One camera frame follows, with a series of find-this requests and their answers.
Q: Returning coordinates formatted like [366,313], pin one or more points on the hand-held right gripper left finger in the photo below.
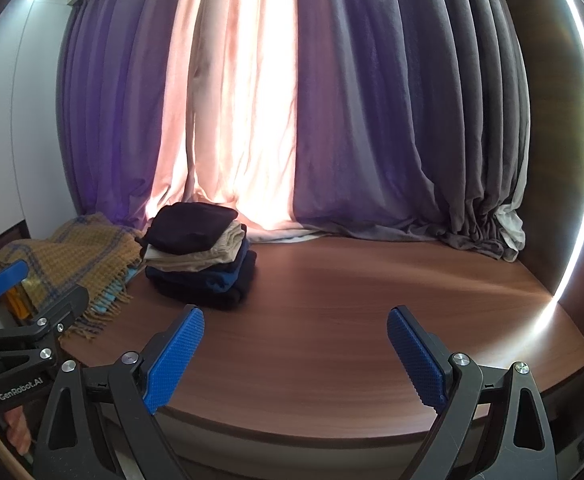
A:
[174,360]

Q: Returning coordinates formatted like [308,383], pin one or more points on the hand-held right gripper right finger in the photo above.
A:
[417,357]

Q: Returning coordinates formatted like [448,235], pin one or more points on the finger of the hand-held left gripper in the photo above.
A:
[66,312]
[5,277]

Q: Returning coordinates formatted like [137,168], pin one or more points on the black folded pants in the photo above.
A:
[206,296]

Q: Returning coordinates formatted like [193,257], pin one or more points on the blue folded pants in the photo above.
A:
[211,276]

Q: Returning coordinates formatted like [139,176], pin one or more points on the beige folded pants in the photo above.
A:
[206,255]

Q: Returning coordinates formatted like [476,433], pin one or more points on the person's left hand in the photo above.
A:
[19,430]

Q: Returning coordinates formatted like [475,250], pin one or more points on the yellow plaid fringed blanket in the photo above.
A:
[71,255]

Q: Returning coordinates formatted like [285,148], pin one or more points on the purple grey curtain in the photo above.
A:
[111,110]
[397,110]

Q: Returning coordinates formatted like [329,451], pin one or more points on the purple and pink curtains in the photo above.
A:
[242,110]

